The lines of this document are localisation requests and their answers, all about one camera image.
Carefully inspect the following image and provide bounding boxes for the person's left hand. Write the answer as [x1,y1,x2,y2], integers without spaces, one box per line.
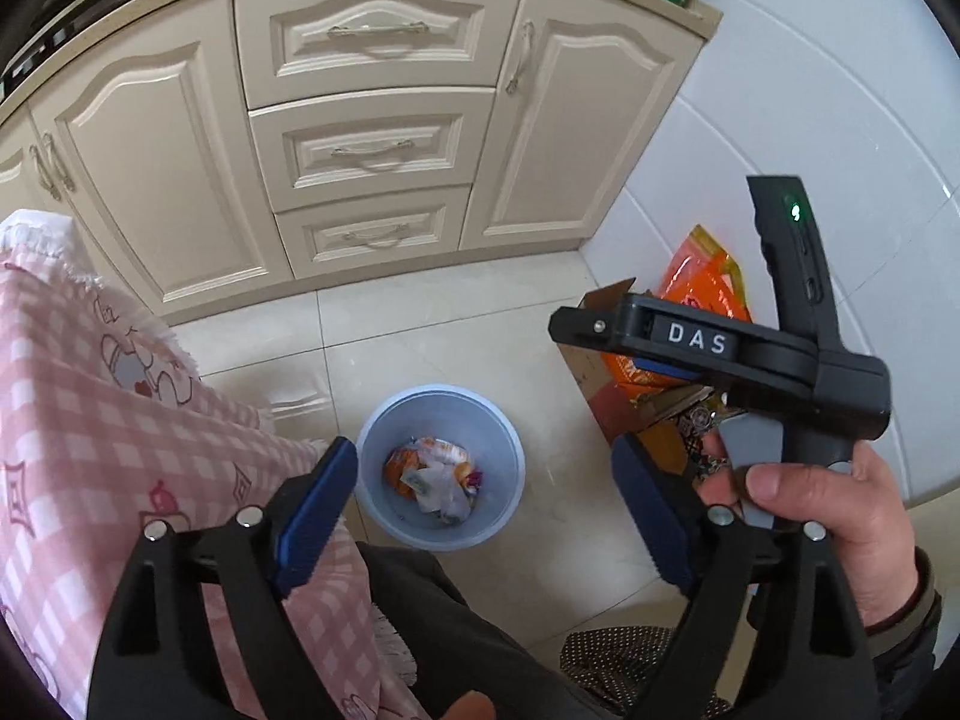
[442,692,496,720]

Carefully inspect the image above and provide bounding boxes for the orange white snack packet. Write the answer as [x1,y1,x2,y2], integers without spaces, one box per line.
[416,439,475,470]

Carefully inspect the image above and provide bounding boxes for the orange blue snack packet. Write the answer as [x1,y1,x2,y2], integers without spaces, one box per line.
[383,444,425,500]

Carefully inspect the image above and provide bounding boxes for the orange plastic shopping bag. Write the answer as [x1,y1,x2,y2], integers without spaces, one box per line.
[607,225,752,406]

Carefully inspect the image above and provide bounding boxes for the white plastic bag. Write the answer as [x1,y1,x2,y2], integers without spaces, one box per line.
[412,465,475,524]

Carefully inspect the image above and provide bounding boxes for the small cream cabinet drawer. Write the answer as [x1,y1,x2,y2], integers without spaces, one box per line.
[276,186,472,280]

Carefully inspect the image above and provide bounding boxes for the person's right forearm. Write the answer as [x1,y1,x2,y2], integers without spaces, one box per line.
[862,546,960,720]

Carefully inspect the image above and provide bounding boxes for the person's leg dark trousers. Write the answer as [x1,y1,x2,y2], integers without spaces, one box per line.
[352,540,595,720]

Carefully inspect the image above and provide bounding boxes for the medium cream cabinet drawer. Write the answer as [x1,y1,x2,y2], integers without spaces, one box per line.
[250,88,496,211]

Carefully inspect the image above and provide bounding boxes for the person's right hand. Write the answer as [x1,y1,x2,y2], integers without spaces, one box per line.
[694,409,920,632]

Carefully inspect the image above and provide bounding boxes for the cream base cabinets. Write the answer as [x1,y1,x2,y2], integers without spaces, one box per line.
[0,0,725,325]

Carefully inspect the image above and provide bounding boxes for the brown cardboard box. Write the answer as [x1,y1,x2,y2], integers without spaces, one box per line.
[559,277,751,475]

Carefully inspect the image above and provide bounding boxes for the black white patterned package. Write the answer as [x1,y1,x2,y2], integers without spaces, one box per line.
[667,397,730,482]

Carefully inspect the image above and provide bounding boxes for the large cream cabinet drawer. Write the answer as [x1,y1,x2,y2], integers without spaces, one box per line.
[235,0,526,107]

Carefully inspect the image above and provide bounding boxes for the pink checked tablecloth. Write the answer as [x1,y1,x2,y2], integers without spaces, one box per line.
[0,210,421,720]

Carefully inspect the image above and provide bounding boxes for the blue plastic waste bin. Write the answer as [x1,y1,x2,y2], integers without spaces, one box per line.
[355,386,526,550]

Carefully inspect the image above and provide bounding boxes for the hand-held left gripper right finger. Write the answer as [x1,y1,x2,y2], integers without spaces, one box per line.
[611,431,878,720]

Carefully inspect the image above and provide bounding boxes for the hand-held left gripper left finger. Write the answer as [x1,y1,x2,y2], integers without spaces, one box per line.
[88,435,361,720]

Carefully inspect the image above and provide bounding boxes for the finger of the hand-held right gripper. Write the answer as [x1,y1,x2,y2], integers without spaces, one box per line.
[630,356,712,388]
[547,294,652,355]

